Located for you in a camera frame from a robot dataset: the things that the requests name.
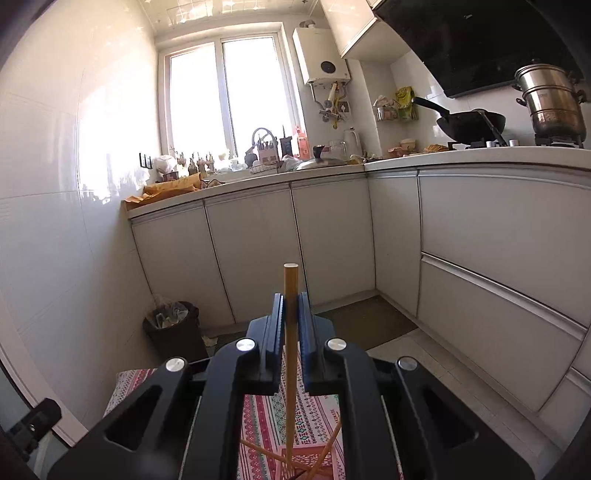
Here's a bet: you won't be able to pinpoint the yellow crumpled bags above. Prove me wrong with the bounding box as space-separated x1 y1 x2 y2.
122 173 204 210

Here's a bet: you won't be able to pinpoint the stainless steel steamer pot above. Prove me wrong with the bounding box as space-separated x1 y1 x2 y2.
512 60 588 139

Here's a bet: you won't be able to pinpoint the black wok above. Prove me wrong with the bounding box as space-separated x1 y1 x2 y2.
412 96 507 145

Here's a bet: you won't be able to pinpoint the metal pot lid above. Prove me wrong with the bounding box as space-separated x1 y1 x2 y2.
295 145 347 171

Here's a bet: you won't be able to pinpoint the small wall spice rack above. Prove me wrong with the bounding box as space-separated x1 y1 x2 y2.
374 95 398 121

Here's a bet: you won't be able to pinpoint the white base cabinets with drawers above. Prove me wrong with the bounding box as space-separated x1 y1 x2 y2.
416 166 591 457

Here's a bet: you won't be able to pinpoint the utensil basket with handle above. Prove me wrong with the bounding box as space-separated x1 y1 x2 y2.
252 128 280 168

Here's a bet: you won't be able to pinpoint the dark trash bin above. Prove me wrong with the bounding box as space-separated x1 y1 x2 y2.
143 295 208 365

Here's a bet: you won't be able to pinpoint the black range hood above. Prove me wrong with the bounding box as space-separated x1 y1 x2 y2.
374 0 585 99

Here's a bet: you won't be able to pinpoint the gas stove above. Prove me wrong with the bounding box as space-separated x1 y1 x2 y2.
448 134 591 151

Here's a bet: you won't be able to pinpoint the pink perforated utensil holder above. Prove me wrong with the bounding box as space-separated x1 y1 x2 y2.
276 443 347 480

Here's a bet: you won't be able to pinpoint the striped patterned tablecloth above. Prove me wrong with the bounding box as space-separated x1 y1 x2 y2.
104 351 407 480

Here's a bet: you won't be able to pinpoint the white kitchen countertop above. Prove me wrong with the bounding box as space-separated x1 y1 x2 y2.
124 145 591 220

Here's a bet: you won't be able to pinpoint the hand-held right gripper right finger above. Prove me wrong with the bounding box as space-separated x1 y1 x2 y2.
298 292 536 480

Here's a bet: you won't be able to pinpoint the kitchen window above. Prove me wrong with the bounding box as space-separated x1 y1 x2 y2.
159 32 296 158

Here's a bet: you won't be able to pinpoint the yellow snack bag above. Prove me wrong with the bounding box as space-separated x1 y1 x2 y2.
394 87 419 121

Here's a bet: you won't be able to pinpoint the dark floor mat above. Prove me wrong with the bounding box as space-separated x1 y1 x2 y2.
316 295 419 352

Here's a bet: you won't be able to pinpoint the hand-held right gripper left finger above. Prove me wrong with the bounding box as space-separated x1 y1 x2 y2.
48 293 284 480

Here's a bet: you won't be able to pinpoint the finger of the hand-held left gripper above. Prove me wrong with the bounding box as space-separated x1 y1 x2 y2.
7 398 63 462

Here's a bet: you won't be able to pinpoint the white wall water heater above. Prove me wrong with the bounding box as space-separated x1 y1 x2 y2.
293 27 350 86

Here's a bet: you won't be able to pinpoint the tan bamboo chopstick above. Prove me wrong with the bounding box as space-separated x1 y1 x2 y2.
311 419 343 480
283 263 298 467
239 439 289 464

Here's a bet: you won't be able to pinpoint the white upper kitchen cabinets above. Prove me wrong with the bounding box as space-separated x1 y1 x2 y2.
318 0 377 58

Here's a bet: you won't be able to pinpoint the white base cabinets with doors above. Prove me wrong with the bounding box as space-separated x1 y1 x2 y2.
129 173 421 330

